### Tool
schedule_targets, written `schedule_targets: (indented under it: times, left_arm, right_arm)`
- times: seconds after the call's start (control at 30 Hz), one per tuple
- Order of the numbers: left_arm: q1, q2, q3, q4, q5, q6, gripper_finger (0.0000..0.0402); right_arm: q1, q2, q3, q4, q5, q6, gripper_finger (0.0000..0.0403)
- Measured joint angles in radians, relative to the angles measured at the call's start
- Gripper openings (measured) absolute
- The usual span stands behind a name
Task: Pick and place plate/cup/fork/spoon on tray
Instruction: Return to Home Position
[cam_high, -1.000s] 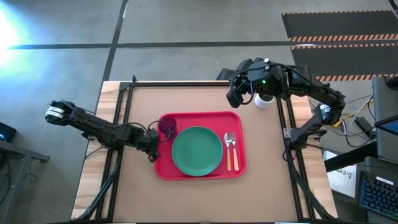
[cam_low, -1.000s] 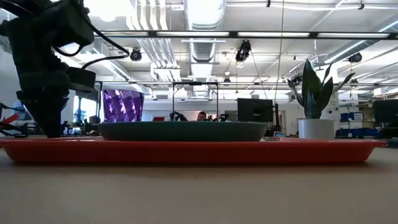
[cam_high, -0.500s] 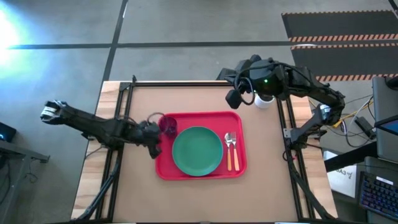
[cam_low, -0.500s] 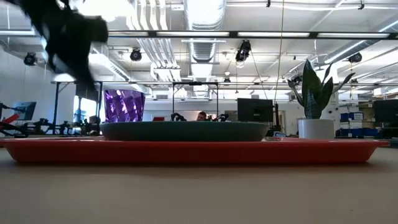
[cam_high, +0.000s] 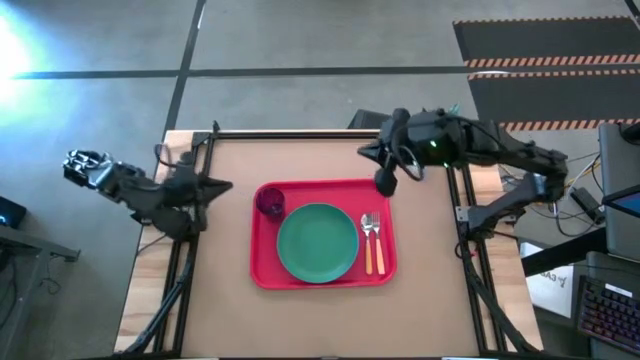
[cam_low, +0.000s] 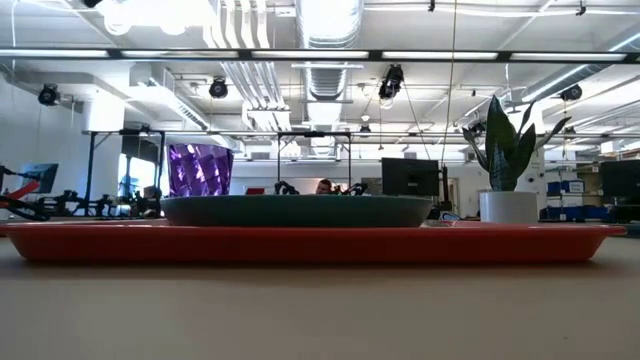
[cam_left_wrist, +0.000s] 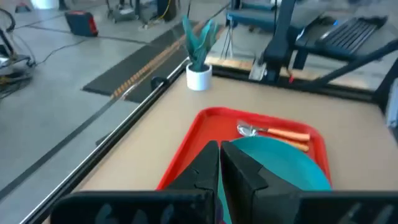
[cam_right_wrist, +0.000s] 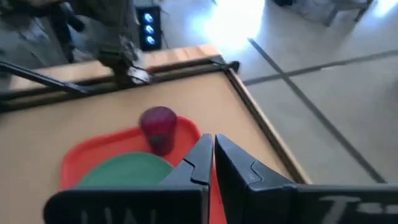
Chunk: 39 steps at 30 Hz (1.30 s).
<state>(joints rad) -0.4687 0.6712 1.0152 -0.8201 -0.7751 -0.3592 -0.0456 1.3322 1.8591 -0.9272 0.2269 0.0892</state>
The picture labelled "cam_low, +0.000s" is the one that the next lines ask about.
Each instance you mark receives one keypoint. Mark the green round plate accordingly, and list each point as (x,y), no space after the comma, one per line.
(300,212)

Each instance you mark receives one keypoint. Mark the red plastic tray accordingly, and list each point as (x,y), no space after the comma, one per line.
(300,247)

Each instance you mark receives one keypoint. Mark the purple faceted cup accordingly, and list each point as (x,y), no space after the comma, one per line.
(200,170)

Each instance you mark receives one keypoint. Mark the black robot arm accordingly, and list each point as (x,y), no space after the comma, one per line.
(20,210)
(285,189)
(356,189)
(100,205)

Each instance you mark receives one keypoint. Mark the person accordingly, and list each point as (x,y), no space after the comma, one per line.
(324,187)

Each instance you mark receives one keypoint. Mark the black monitor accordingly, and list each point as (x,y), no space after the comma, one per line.
(410,177)
(620,177)

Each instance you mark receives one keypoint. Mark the LED light bar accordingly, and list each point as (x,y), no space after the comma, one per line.
(310,54)

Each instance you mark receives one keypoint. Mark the snake plant in white pot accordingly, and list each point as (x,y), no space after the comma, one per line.
(507,207)

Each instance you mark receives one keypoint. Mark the monitor with blue screen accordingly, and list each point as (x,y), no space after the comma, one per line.
(42,175)

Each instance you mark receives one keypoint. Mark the black frame stand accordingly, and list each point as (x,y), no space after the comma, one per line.
(91,170)
(278,160)

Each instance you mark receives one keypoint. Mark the black ceiling camera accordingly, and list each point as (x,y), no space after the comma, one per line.
(218,88)
(571,93)
(391,82)
(49,95)

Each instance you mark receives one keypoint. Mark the silver air duct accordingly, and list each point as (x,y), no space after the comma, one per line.
(327,30)

